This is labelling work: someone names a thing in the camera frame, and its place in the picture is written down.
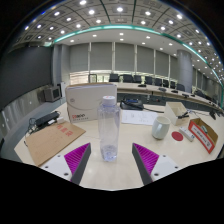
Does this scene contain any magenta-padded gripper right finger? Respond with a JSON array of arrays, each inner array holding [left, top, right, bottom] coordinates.
[[131, 142, 183, 186]]

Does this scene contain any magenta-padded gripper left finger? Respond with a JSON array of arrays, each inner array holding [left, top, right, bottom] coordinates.
[[41, 142, 92, 186]]

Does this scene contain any clear plastic water bottle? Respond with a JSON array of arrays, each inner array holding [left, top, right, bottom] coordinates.
[[97, 95, 122, 163]]

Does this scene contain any brown paper envelope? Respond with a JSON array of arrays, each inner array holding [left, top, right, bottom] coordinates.
[[24, 120, 87, 168]]

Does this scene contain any white ceramic mug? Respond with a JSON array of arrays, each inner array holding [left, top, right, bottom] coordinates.
[[151, 115, 172, 141]]

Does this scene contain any flat round red coaster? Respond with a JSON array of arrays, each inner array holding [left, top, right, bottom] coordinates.
[[170, 130, 185, 142]]

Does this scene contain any white printed paper sheet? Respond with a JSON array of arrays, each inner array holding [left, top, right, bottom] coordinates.
[[121, 109, 159, 127]]

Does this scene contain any white remote control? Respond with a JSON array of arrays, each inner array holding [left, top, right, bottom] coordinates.
[[178, 125, 196, 142]]

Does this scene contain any black power adapter brick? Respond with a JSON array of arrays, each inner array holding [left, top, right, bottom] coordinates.
[[33, 110, 62, 128]]

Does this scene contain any white divided organizer box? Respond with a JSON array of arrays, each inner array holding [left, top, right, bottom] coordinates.
[[164, 101, 191, 127]]

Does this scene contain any black marker pen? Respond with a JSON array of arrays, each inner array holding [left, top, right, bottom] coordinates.
[[177, 111, 190, 120]]

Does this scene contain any brown cardboard box red label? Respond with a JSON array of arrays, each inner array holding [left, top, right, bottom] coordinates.
[[187, 117, 219, 155]]

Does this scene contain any large white cardboard box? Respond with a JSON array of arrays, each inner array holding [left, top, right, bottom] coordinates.
[[64, 82, 118, 124]]

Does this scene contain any grey box monitor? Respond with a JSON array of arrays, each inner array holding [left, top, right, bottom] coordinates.
[[43, 85, 63, 103]]

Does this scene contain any long curved conference desk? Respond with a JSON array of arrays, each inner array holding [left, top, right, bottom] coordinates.
[[114, 81, 223, 111]]

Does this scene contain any black desk microphone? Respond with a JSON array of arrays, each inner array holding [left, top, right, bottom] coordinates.
[[208, 109, 218, 121]]

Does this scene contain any row of black office chairs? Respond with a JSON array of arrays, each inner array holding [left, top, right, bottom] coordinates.
[[108, 73, 188, 93]]

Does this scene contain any group of ceiling lights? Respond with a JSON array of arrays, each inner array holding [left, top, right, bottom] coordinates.
[[19, 0, 224, 84]]

